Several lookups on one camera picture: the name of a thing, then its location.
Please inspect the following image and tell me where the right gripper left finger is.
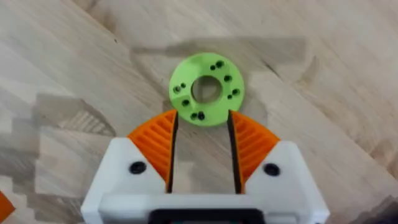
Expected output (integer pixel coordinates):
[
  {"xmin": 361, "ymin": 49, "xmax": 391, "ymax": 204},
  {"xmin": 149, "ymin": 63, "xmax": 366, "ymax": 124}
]
[{"xmin": 80, "ymin": 109, "xmax": 179, "ymax": 224}]

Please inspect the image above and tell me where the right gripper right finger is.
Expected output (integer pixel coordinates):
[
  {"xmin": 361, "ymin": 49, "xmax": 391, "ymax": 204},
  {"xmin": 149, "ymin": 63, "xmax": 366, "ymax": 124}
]
[{"xmin": 228, "ymin": 109, "xmax": 331, "ymax": 224}]

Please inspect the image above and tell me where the green disc with holes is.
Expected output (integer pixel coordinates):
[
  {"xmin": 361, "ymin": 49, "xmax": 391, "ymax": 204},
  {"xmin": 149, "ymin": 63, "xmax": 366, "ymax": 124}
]
[{"xmin": 168, "ymin": 52, "xmax": 246, "ymax": 128}]

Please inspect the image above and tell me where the orange ribbed wedge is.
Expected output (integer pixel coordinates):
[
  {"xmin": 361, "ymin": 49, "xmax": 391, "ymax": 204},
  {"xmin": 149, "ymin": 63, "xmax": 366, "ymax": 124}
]
[{"xmin": 0, "ymin": 190, "xmax": 16, "ymax": 222}]

